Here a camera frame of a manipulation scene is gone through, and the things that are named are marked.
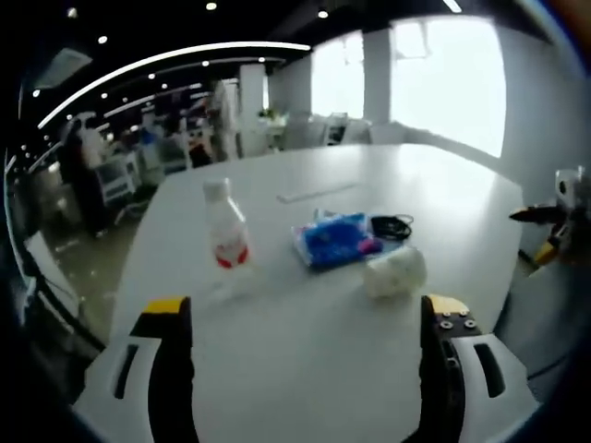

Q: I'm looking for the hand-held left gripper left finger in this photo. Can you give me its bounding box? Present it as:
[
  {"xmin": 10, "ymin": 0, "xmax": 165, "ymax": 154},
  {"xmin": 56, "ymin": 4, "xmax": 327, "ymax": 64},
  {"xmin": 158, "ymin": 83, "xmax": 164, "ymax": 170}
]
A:
[{"xmin": 73, "ymin": 296, "xmax": 200, "ymax": 443}]

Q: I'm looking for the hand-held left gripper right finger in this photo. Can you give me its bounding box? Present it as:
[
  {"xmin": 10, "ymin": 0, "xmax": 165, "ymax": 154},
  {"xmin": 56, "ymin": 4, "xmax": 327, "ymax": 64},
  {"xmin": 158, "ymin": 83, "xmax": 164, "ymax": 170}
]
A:
[{"xmin": 417, "ymin": 293, "xmax": 541, "ymax": 443}]

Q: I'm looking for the white paper cup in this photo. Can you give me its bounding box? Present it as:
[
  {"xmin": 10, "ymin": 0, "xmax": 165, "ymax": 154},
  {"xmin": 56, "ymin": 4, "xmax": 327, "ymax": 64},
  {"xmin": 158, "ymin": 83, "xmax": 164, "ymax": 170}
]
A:
[{"xmin": 364, "ymin": 245, "xmax": 428, "ymax": 299}]

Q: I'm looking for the black cable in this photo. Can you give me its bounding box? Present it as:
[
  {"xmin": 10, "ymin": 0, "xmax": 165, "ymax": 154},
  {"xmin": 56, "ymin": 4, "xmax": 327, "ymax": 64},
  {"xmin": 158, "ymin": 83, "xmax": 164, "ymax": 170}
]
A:
[{"xmin": 368, "ymin": 213, "xmax": 414, "ymax": 240}]

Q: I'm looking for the clear plastic bottle red label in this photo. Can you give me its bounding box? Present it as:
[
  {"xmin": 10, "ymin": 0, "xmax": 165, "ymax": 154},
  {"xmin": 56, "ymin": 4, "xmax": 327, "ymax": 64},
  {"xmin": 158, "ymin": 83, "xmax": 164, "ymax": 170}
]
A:
[{"xmin": 202, "ymin": 178, "xmax": 254, "ymax": 273}]

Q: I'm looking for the blue tissue packet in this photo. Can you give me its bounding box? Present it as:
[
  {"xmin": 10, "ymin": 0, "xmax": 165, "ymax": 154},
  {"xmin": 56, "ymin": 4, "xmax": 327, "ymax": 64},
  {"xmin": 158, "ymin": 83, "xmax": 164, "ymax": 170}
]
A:
[{"xmin": 295, "ymin": 212, "xmax": 383, "ymax": 271}]

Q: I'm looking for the grey mesh office chair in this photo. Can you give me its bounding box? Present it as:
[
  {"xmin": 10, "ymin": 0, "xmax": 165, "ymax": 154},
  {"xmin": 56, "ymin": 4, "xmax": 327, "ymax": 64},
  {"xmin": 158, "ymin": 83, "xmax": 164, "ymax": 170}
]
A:
[{"xmin": 491, "ymin": 257, "xmax": 591, "ymax": 407}]

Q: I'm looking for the white table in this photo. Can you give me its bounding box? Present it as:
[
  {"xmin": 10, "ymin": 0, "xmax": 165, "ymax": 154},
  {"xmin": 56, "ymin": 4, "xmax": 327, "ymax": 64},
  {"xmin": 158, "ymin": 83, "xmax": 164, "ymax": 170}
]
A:
[{"xmin": 110, "ymin": 142, "xmax": 527, "ymax": 443}]

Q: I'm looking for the large bright window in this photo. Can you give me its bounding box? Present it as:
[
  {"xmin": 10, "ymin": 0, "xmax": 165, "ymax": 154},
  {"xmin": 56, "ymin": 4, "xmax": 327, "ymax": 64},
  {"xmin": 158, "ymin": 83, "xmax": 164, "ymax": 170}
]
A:
[{"xmin": 390, "ymin": 18, "xmax": 507, "ymax": 158}]

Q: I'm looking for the narrow bright window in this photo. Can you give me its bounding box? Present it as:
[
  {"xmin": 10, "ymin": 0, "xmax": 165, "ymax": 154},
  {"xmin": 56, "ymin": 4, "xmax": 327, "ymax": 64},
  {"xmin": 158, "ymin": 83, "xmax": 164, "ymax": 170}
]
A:
[{"xmin": 311, "ymin": 34, "xmax": 366, "ymax": 121}]

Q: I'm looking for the long ceiling light strip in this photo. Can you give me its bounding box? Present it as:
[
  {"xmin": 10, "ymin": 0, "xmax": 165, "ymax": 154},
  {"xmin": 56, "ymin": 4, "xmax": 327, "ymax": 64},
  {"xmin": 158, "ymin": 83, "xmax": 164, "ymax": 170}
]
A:
[{"xmin": 36, "ymin": 41, "xmax": 311, "ymax": 130}]

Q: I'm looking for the white table cable slot cover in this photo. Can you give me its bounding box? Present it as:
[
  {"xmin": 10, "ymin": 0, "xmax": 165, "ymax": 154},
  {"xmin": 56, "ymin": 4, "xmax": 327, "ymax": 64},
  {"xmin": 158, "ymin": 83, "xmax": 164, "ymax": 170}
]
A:
[{"xmin": 276, "ymin": 182, "xmax": 361, "ymax": 204}]

